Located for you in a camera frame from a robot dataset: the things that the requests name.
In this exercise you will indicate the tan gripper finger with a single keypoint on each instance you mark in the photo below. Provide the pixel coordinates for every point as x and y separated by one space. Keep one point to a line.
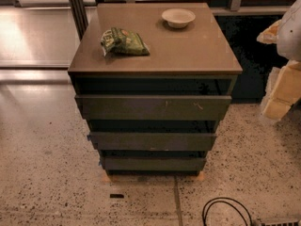
283 90
269 35

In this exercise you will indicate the drawer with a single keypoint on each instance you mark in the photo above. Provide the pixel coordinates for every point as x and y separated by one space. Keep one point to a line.
153 107
152 141
157 164

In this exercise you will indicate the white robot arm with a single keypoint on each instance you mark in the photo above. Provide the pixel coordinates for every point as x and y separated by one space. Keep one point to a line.
289 33

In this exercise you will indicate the brown drawer cabinet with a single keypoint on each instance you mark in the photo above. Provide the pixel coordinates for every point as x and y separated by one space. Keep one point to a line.
196 60

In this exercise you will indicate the white bowl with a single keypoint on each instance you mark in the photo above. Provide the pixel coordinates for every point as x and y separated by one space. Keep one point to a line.
178 17

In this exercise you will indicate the green snack bag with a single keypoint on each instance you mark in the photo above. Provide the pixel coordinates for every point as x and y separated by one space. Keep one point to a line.
121 41

